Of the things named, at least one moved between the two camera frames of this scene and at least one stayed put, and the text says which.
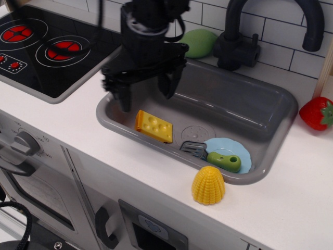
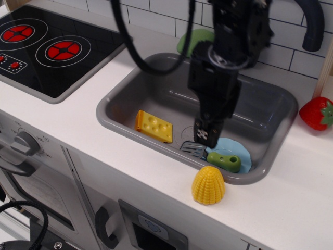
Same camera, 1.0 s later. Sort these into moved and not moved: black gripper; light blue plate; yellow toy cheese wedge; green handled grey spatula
Moved: black gripper
Not moved: green handled grey spatula; yellow toy cheese wedge; light blue plate
